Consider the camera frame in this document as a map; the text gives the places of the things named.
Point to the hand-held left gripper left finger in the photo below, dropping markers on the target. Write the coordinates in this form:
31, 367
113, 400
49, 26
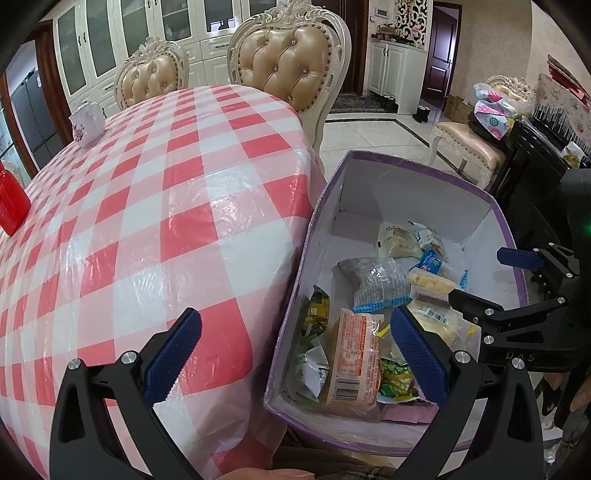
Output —
173, 350

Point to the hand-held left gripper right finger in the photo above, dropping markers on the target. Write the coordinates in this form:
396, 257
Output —
418, 355

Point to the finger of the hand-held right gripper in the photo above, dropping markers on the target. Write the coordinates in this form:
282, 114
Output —
466, 300
517, 257

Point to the dark green snack packet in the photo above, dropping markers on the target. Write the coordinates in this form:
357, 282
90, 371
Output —
397, 378

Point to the round bread packet yellow edge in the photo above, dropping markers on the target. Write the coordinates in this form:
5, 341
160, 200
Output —
438, 325

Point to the yellow biscuit packet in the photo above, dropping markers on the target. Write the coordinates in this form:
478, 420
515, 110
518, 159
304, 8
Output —
431, 284

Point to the grey packet blue printed end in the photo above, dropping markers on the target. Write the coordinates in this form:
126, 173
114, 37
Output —
431, 263

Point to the pink snack packet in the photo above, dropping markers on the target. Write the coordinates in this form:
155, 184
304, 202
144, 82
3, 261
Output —
406, 413

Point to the orange print snack packet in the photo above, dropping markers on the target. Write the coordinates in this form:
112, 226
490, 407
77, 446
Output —
355, 355

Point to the clear packet with blue edge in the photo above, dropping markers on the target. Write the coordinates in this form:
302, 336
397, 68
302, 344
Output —
374, 281

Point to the clear pale pastry packet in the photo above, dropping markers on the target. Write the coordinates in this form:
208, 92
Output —
397, 240

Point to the green yellow snack packet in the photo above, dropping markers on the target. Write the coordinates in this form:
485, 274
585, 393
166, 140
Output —
316, 318

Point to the pale green snack packet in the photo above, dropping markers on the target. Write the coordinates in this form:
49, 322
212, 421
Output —
309, 374

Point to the purple edged white cardboard box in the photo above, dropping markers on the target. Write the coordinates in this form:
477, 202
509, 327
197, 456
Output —
415, 198

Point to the person's right hand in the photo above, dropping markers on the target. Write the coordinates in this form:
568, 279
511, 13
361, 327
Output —
581, 392

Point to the person's left hand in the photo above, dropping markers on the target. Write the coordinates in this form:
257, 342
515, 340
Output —
268, 475

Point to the small blue white packet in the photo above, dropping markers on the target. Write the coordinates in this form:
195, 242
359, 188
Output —
464, 279

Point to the black furniture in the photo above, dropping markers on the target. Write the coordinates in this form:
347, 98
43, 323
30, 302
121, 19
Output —
531, 161

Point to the cream chair with clear cover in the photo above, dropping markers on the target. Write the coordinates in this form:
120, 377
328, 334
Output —
466, 143

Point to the colourful patterned bag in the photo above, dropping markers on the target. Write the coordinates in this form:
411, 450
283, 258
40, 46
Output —
494, 113

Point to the floral cloth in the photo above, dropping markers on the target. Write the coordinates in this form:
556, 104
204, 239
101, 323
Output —
561, 97

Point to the black floor item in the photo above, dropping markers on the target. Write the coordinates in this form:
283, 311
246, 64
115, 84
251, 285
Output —
422, 114

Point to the dark brown door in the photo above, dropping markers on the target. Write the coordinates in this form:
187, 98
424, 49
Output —
443, 50

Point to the patterned door rug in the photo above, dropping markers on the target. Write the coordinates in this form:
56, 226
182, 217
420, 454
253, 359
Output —
360, 102

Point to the white low cabinet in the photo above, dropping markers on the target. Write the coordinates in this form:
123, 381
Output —
392, 74

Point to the red plastic jar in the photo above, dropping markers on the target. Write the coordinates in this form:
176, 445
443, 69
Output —
11, 198

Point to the white floral cup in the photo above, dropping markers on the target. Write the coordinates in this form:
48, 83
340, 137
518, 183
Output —
87, 125

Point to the carved decorative screen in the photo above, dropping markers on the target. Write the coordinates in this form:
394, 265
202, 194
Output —
413, 21

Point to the dark grey refrigerator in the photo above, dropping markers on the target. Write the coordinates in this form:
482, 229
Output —
34, 120

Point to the beige tufted dining chair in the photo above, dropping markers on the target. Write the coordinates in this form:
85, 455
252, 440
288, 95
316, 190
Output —
286, 60
147, 78

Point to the white glass door cabinet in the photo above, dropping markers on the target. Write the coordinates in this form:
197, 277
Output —
138, 27

